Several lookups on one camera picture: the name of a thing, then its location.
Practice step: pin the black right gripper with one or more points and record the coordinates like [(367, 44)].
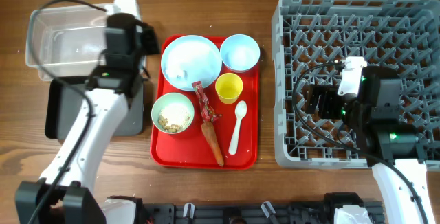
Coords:
[(318, 101)]

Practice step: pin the light blue plate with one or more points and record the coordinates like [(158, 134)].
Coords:
[(190, 59)]

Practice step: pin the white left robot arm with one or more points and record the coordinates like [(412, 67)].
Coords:
[(64, 192)]

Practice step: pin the yellow plastic cup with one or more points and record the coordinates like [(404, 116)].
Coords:
[(229, 87)]

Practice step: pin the red plastic serving tray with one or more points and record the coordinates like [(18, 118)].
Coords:
[(189, 148)]

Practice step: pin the white plastic spoon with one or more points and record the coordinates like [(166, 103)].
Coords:
[(240, 112)]

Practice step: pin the light blue bowl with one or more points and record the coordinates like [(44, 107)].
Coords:
[(240, 53)]

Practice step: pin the orange carrot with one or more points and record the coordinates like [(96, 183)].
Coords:
[(208, 131)]

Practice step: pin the red snack wrapper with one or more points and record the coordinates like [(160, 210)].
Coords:
[(207, 112)]

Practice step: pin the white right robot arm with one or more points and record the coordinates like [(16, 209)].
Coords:
[(397, 158)]

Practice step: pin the green bowl with food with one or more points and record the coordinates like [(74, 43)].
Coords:
[(172, 113)]

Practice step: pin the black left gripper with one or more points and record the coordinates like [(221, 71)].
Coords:
[(151, 39)]

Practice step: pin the clear plastic waste bin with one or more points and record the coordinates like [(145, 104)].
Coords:
[(69, 39)]

